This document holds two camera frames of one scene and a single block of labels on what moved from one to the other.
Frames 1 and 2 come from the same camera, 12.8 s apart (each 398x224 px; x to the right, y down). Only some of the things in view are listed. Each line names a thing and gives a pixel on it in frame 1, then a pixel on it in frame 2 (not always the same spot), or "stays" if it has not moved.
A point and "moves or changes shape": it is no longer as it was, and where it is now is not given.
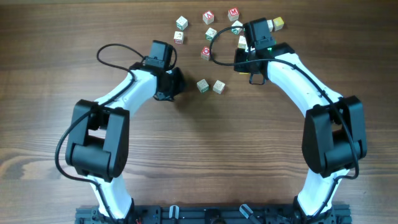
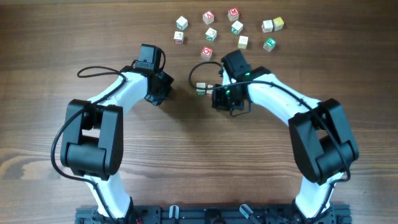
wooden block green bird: [203, 86] moves or changes shape
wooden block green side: [210, 34] stays
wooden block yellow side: [242, 43] stays
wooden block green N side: [237, 30] stays
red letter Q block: [205, 53] stays
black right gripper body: [242, 62] -> [227, 99]
